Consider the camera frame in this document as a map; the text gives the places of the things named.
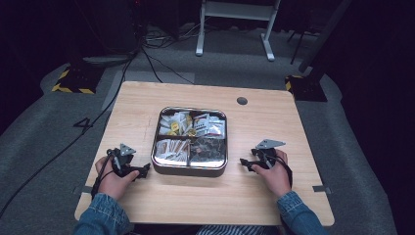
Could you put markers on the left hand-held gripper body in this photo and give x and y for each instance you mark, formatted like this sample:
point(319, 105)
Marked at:
point(122, 163)

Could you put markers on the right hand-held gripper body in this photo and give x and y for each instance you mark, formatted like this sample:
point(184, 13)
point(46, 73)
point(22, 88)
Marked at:
point(266, 153)

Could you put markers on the square metal divided tray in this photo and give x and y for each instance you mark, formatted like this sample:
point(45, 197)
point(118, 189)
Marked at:
point(189, 169)

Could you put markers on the pile of white yellow packets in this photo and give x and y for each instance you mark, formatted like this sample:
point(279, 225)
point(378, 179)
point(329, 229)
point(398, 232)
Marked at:
point(174, 125)

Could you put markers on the pile of white red packets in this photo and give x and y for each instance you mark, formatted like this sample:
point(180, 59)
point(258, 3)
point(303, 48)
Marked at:
point(210, 125)

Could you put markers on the person's left hand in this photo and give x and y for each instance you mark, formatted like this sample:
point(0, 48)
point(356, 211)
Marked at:
point(112, 186)

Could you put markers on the person's right hand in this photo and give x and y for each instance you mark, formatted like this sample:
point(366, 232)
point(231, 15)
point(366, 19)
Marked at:
point(277, 178)

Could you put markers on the pile of dark packets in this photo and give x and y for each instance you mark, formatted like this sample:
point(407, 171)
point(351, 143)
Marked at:
point(208, 149)

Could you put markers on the grey tape strip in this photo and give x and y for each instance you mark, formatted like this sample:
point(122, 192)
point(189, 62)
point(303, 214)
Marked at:
point(321, 189)
point(85, 189)

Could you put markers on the person's striped clothing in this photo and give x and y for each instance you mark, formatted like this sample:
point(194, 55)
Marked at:
point(235, 230)

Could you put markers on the black yellow striped stand base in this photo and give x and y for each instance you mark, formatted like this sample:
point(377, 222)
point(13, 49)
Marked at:
point(78, 80)
point(306, 88)

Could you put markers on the thin black tripod leg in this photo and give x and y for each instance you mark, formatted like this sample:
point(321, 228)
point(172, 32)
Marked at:
point(297, 47)

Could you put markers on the dark slanted metal pole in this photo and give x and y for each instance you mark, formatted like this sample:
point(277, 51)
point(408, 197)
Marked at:
point(323, 36)

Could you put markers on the dark cabinet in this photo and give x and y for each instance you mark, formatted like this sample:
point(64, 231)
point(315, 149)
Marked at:
point(111, 26)

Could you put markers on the white metal desk frame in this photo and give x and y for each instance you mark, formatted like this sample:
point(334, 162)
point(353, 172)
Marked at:
point(238, 11)

